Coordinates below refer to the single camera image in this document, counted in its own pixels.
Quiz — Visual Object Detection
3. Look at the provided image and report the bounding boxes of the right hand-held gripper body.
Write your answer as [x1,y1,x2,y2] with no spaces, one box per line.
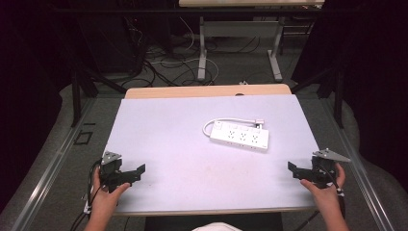
[307,147,352,189]

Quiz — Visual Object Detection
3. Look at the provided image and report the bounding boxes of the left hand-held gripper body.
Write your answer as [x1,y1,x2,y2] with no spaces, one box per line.
[99,150,133,193]

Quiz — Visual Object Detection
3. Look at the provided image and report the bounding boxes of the person's right hand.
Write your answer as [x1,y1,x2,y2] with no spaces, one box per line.
[299,162,347,211]

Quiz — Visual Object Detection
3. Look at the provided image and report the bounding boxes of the person's left hand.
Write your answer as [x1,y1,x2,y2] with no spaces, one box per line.
[90,166,132,219]

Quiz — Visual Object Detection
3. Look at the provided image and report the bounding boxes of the white table mat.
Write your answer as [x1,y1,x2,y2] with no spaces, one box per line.
[104,93,321,216]

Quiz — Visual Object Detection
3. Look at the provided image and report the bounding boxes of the white power strip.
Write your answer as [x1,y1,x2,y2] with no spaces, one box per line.
[209,119,270,153]

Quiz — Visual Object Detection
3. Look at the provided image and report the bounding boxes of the black metal stand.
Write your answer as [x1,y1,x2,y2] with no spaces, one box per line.
[290,54,345,129]
[69,61,128,128]

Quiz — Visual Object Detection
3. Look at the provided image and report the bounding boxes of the wooden table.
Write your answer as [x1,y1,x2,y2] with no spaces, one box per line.
[114,84,319,218]

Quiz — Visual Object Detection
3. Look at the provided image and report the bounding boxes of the person's white clothing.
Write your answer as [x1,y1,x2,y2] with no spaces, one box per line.
[191,221,243,231]

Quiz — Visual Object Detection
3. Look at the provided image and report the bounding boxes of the dark computer tower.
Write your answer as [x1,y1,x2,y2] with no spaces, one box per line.
[76,13,145,75]

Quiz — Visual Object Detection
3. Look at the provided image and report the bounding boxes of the desk with white legs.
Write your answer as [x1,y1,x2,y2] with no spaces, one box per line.
[178,0,325,83]

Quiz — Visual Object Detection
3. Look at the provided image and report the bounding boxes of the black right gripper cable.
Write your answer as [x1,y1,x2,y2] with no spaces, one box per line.
[317,163,347,222]

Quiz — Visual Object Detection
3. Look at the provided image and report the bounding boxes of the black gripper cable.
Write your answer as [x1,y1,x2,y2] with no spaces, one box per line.
[317,163,347,222]
[69,159,103,231]

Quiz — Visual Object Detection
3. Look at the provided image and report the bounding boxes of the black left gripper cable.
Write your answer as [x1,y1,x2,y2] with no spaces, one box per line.
[69,159,103,231]

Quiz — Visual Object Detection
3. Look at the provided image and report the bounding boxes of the aluminium floor rail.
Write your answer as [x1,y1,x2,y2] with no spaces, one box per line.
[11,96,98,231]
[319,95,396,231]

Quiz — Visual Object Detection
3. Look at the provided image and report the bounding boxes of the black floor cables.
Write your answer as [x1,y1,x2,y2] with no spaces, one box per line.
[118,15,268,89]

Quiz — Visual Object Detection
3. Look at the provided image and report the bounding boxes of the white floor cable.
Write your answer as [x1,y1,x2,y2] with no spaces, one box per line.
[149,16,220,85]

